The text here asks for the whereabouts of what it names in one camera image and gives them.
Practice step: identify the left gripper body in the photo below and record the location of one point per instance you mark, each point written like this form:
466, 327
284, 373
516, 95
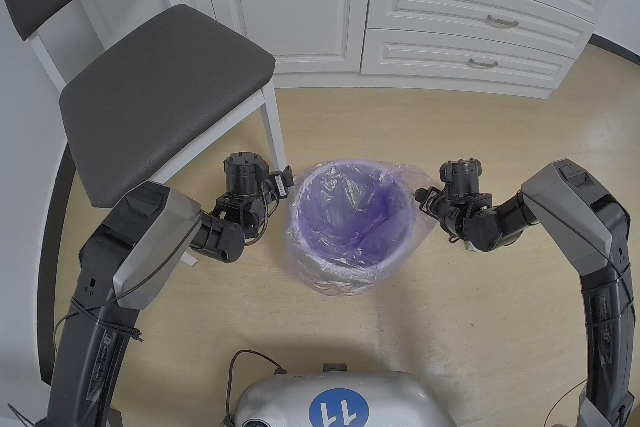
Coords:
281, 185

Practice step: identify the grey padded white chair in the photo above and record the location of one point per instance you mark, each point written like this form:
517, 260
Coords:
165, 104

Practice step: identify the white wardrobe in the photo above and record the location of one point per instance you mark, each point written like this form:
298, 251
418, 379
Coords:
450, 14

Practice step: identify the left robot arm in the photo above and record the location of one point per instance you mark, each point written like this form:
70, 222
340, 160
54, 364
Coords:
150, 225

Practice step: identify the purple plastic bag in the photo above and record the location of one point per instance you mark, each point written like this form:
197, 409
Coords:
345, 215

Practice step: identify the white printed wrapper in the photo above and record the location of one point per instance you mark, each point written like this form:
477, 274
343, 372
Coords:
467, 246

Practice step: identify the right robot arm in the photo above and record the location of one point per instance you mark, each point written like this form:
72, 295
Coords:
565, 195

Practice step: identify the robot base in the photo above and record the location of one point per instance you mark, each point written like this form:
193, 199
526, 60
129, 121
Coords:
280, 400

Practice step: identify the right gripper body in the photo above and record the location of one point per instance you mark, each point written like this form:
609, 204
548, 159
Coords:
427, 200

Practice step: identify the white trash bin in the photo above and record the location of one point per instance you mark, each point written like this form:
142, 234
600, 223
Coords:
350, 276

